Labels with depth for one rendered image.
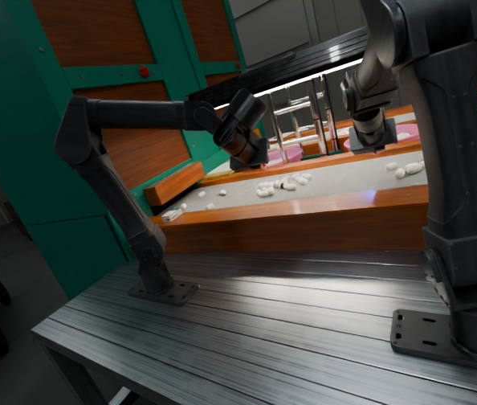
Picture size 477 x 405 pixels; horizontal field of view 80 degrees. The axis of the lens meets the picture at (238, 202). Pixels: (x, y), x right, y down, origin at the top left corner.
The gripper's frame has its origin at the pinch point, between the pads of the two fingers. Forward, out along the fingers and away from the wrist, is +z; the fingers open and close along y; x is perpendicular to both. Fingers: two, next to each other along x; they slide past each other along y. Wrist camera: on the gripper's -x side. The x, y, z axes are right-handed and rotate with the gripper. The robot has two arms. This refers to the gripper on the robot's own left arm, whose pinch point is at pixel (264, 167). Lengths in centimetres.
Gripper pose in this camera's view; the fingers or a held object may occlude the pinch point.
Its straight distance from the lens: 77.3
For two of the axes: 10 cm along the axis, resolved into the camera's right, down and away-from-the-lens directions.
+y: -8.6, 1.0, 5.1
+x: -0.5, 9.6, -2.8
